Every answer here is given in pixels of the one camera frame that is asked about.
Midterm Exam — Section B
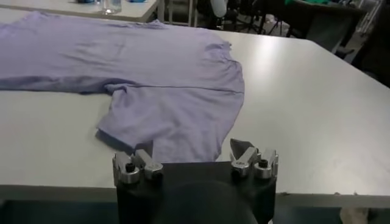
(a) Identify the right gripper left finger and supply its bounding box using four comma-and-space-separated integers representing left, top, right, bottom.
112, 148, 165, 186

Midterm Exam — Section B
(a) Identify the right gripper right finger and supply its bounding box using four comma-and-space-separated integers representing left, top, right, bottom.
229, 138, 279, 180

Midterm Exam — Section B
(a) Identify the purple t-shirt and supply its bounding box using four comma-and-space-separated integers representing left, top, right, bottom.
0, 11, 246, 163

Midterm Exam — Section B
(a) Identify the long white side table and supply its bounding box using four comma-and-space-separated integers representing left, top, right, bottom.
0, 0, 159, 24

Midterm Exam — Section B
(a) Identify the clear plastic water bottle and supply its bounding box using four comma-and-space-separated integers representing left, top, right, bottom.
102, 0, 122, 15

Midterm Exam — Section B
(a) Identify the green cloth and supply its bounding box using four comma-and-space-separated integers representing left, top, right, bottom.
285, 0, 332, 5

